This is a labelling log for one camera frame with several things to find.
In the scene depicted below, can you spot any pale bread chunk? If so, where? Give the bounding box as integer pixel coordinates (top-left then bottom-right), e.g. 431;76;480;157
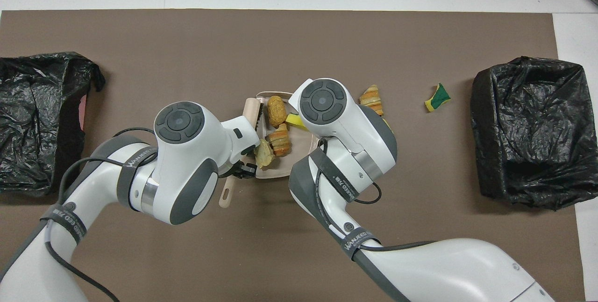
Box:
255;138;276;169

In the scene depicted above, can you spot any small striped bread piece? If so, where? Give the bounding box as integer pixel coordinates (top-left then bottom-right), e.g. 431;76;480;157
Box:
266;123;292;157

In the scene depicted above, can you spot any beige plastic dustpan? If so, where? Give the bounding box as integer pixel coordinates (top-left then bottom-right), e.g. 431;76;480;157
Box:
255;91;323;181

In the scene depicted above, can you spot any beige hand brush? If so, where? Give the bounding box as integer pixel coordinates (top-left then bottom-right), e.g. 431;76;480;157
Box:
219;98;265;209

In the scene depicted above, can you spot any brown bread roll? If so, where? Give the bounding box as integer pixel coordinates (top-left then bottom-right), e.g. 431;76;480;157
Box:
266;95;288;126

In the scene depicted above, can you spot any large striped croissant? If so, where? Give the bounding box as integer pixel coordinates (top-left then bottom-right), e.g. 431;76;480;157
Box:
359;85;384;116

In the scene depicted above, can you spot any small green yellow sponge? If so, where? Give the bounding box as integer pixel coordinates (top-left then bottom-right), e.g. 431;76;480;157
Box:
424;82;452;113

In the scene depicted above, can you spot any black bag lined pink bin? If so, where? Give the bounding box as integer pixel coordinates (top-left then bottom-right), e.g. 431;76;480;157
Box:
0;52;106;196

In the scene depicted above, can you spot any brown paper table mat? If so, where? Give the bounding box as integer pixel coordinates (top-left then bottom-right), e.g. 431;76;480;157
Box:
0;10;587;302

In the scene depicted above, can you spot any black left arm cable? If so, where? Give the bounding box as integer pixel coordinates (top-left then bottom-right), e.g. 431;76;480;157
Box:
44;127;155;302

